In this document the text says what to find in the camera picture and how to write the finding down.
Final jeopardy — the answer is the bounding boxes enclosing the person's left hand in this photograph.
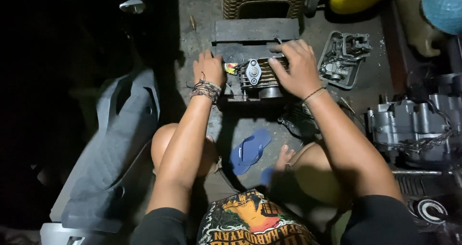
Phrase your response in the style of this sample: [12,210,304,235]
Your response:
[192,50,227,88]

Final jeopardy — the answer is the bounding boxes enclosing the person's right hand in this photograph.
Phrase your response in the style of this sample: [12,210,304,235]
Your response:
[269,39,326,100]

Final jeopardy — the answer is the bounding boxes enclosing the grey finned engine cylinder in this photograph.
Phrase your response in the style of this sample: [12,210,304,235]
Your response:
[236,57,289,100]

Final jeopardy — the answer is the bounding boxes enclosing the dark wooden work base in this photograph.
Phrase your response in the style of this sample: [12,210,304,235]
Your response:
[213,41,289,106]

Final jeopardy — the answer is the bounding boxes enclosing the thin screwdriver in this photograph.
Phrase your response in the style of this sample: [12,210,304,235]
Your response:
[190,15,203,52]

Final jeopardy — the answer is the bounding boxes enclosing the dark wooden block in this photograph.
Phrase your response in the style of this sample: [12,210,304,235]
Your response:
[212,18,300,43]

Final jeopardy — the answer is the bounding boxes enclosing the motorcycle mirror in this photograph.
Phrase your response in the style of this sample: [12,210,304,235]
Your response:
[119,0,146,14]

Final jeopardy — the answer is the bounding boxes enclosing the person's left leg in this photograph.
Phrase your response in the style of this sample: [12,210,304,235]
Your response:
[151,123,221,177]

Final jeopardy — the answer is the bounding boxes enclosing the blue flip-flop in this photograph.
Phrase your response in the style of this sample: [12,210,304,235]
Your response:
[261,167,276,187]
[230,128,272,176]

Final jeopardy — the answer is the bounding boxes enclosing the black engine part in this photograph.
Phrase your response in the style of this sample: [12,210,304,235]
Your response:
[277,102,322,141]

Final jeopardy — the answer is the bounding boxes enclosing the grey metal cover with parts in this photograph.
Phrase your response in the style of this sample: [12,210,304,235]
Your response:
[318,31,372,90]

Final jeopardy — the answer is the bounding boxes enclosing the grey motorcycle body panel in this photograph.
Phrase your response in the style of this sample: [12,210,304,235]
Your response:
[40,69,161,245]

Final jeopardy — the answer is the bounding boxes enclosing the person's right leg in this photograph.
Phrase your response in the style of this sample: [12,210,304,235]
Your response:
[274,140,353,206]

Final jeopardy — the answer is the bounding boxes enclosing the black printed shirt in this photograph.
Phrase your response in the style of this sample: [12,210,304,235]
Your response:
[130,189,424,245]

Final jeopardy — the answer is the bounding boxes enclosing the grey engine crankcase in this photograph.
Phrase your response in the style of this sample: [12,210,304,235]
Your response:
[366,73,462,166]

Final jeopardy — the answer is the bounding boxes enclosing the blue round container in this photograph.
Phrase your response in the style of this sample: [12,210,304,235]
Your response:
[422,0,462,35]

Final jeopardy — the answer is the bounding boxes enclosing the metal rod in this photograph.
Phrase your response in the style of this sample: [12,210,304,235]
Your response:
[391,169,453,177]

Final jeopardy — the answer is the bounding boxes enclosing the dark corded wrist bracelets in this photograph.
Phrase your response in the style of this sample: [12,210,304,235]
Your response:
[186,72,222,105]

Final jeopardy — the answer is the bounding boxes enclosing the brown thin wrist bracelets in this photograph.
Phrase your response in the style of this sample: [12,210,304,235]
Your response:
[301,87,328,107]

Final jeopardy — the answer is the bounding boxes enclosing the metal drive chain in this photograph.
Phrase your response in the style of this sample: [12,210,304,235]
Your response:
[375,104,456,152]

